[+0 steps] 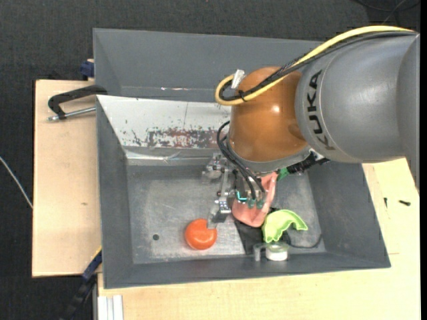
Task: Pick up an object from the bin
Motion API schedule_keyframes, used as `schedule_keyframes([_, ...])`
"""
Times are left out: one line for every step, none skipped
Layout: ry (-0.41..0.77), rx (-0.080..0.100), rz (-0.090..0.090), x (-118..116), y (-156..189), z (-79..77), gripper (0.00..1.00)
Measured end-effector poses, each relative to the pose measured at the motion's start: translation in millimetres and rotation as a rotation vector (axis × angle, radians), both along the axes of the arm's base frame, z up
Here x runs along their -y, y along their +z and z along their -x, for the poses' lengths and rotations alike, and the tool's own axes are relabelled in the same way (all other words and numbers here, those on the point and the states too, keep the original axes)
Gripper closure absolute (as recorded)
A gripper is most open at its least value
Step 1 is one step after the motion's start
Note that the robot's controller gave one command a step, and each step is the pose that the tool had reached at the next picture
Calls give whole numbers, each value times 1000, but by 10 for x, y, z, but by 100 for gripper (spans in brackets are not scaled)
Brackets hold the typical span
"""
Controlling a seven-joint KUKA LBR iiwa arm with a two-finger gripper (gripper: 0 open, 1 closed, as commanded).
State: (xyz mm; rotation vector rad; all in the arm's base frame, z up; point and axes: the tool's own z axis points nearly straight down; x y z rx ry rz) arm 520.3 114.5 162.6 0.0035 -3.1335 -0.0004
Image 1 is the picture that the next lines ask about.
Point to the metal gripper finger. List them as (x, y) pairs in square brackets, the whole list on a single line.
[(220, 213), (213, 170)]

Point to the small black screw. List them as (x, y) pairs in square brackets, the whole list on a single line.
[(405, 203)]

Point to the black cylinder on white bracket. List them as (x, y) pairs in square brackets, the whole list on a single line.
[(302, 166)]

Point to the pale wood board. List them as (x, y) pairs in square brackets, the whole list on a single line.
[(63, 178)]

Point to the lime green plastic scoop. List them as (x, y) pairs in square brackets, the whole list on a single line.
[(280, 221)]

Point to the grey and white small cup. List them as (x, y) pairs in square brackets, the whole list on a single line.
[(277, 252)]

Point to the orange ball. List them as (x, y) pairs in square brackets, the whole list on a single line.
[(200, 234)]

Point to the grey metal bin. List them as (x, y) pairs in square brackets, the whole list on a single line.
[(160, 192)]

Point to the pink soft cloth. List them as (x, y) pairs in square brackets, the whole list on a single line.
[(247, 217)]

